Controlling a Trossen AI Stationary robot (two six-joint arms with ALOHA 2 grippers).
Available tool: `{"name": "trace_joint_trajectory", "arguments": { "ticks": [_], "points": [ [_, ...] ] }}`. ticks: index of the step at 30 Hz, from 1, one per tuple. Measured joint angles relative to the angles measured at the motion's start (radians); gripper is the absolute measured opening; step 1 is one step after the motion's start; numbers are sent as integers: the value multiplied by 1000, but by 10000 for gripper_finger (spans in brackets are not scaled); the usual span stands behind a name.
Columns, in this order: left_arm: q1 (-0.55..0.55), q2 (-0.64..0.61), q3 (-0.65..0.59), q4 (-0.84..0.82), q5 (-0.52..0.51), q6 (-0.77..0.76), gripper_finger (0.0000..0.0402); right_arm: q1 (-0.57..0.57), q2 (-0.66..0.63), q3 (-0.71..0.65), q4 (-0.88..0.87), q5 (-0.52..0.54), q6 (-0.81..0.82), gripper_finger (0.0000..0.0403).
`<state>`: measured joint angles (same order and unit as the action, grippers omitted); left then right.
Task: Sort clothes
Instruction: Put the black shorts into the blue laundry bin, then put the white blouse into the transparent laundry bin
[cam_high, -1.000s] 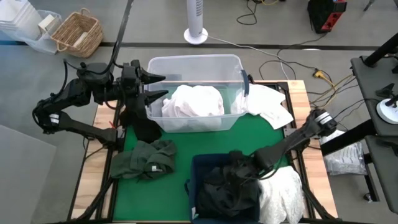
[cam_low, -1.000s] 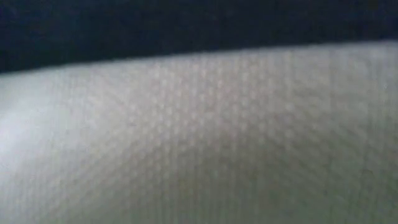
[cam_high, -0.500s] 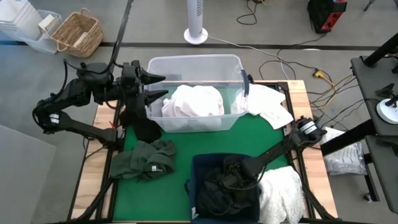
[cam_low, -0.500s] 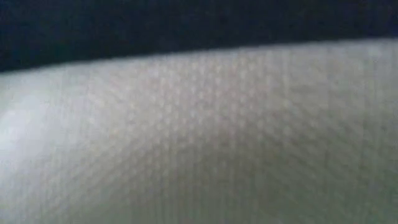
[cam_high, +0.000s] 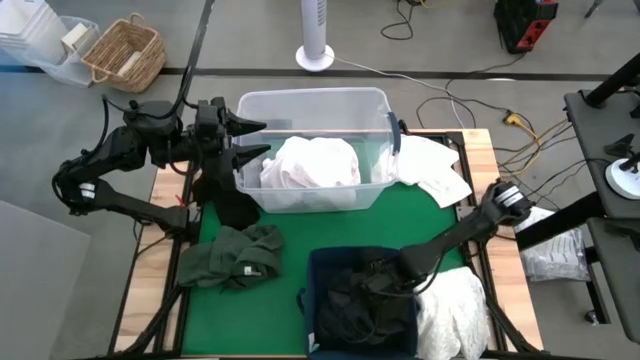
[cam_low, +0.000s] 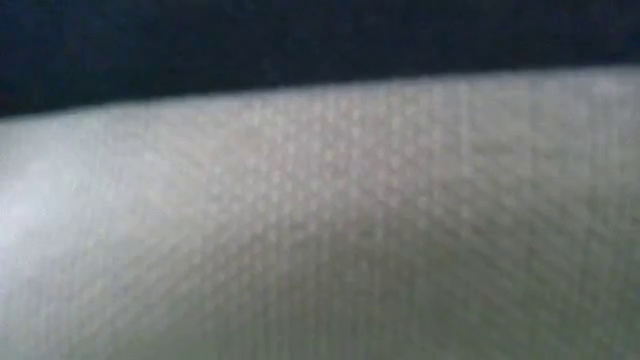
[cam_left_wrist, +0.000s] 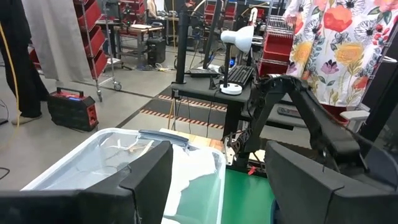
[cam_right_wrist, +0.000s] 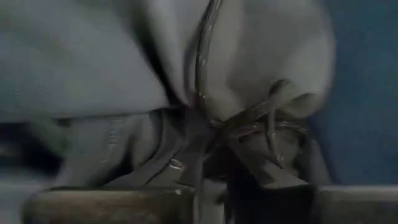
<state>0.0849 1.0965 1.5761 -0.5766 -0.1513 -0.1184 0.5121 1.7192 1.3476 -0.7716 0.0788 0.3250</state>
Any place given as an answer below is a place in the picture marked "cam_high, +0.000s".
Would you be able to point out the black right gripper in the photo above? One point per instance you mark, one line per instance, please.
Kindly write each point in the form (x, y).
(387, 272)

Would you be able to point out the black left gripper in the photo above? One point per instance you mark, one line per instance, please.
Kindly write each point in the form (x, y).
(212, 127)

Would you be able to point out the dark navy garment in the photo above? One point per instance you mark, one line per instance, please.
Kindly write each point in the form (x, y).
(350, 315)

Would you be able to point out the black garment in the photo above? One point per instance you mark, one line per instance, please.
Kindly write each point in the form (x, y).
(235, 210)

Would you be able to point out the white towel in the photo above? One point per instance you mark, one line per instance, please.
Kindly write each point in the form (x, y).
(310, 162)

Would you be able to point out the navy fabric bin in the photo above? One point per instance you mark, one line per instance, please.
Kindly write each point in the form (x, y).
(312, 280)

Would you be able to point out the white lace garment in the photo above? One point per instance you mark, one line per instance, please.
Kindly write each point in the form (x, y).
(450, 315)

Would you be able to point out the dark green garment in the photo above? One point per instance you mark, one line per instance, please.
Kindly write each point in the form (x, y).
(225, 255)

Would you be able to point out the white t-shirt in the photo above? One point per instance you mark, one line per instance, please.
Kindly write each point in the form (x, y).
(430, 165)

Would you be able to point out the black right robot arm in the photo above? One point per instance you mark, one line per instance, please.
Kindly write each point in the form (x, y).
(450, 240)

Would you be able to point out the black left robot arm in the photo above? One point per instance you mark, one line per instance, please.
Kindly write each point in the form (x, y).
(130, 210)

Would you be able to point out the green table mat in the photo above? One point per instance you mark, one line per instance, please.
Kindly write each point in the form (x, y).
(350, 225)

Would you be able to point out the clear plastic storage bin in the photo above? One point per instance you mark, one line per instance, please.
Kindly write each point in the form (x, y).
(320, 200)

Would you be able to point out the white tower fan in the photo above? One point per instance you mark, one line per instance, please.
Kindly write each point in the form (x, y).
(314, 30)

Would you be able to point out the wicker basket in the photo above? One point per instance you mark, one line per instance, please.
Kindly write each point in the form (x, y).
(125, 55)

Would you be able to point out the clear plastic bag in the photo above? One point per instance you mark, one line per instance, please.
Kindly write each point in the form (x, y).
(555, 255)

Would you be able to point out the black metal support beam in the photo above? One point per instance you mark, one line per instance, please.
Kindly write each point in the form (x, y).
(555, 227)

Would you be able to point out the clear floor bin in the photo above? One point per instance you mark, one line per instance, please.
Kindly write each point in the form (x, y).
(75, 70)

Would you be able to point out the small beige box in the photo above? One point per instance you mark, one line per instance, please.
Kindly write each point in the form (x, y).
(74, 37)

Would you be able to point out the white stacked lids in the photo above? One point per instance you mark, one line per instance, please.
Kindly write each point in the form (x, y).
(25, 25)

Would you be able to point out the grey board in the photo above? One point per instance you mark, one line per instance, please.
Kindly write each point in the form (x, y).
(35, 285)

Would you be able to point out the black side table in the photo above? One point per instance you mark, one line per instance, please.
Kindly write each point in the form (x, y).
(595, 130)

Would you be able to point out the white round device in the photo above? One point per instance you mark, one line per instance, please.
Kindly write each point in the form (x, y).
(622, 180)

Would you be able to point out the small black clamp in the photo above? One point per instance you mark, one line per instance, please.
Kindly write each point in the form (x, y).
(619, 146)

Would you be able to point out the black red tool crate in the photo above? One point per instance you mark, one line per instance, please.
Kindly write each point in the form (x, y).
(520, 22)

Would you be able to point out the black stand pole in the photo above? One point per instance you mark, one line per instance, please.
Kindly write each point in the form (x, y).
(612, 82)

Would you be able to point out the black metal table frame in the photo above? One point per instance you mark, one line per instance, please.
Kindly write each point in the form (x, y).
(492, 310)

